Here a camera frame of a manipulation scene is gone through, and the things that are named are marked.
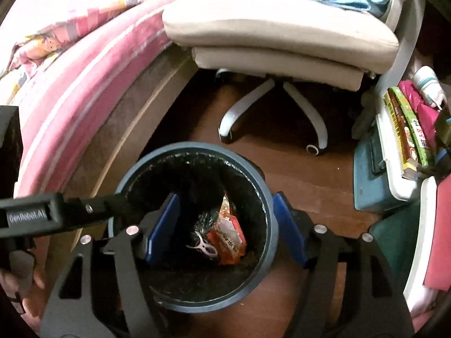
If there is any white plastic clip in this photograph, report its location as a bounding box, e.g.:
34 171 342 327
187 231 219 258

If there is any red snack wrapper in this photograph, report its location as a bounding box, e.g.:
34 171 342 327
207 193 247 265

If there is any blue round trash bin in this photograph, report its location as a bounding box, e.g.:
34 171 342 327
117 142 278 313

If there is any person's left hand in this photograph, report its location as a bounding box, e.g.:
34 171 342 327
1 265 46 317

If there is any teal storage box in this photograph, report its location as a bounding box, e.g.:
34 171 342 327
353 127 407 214

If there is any pink striped bed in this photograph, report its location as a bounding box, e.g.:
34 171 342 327
15 0 171 197

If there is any green snack box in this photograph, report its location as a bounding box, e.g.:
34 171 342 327
384 86 433 180

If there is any colourful striped quilt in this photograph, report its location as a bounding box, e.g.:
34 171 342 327
1 0 146 102

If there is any white bottle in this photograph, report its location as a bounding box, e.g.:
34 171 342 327
412 66 446 111

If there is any cream office chair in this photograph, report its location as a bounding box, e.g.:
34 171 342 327
163 0 406 154

